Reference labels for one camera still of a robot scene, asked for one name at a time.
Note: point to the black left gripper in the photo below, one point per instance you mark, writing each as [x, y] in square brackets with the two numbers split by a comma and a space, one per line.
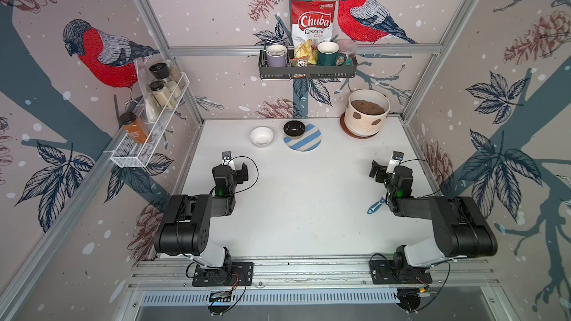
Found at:
[241, 174]

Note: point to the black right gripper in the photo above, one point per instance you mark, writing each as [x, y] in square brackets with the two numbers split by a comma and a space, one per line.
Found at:
[377, 171]

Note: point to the blue white scrub brush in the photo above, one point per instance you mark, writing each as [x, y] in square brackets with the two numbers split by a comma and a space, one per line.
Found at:
[376, 206]

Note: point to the white ceramic flower pot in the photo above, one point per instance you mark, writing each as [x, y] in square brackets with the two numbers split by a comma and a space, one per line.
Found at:
[366, 112]

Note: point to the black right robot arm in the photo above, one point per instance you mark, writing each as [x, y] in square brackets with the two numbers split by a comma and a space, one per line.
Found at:
[459, 229]

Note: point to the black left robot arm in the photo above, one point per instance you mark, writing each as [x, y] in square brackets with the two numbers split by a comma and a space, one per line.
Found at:
[185, 227]

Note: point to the terracotta pot saucer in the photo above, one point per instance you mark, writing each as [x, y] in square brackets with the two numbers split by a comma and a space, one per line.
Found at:
[348, 132]

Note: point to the small white bowl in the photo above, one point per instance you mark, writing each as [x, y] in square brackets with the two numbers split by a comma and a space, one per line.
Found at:
[261, 136]

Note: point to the small black bowl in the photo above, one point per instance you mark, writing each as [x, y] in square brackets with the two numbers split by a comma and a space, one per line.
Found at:
[294, 129]

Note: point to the blue striped plate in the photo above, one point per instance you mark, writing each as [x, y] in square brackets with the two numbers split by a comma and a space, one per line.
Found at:
[308, 141]

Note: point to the orange spice jar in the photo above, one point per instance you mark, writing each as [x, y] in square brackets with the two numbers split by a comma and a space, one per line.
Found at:
[135, 127]

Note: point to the black lidded spice jar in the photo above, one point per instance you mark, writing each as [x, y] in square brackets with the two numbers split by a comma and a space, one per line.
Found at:
[162, 95]
[161, 72]

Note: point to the lilac mug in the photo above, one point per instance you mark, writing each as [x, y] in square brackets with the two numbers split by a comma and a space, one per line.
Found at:
[276, 56]

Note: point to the pink lidded glass jar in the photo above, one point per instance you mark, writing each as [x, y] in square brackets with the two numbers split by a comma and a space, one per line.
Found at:
[346, 52]

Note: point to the green mug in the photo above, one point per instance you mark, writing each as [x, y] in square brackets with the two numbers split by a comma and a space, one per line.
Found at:
[329, 54]

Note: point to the red Chuba chips bag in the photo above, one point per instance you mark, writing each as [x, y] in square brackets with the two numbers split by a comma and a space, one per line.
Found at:
[312, 24]

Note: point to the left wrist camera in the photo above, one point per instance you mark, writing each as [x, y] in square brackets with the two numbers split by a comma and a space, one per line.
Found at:
[226, 157]

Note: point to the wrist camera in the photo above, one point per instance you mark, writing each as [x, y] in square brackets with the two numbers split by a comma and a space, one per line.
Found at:
[395, 160]
[226, 157]

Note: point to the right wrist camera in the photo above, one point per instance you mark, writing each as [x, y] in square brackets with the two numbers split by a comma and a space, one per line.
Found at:
[395, 160]

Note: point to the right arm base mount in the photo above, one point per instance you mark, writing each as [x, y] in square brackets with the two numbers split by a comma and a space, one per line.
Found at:
[384, 272]

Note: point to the white wire wall rack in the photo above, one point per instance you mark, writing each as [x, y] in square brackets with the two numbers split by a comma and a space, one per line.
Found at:
[128, 153]

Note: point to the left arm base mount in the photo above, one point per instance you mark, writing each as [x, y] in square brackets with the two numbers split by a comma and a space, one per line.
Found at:
[239, 274]

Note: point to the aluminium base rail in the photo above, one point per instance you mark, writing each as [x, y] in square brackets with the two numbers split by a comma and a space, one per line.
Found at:
[352, 271]

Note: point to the dark wall shelf basket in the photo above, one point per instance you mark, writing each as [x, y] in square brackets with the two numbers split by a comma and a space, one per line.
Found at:
[310, 72]

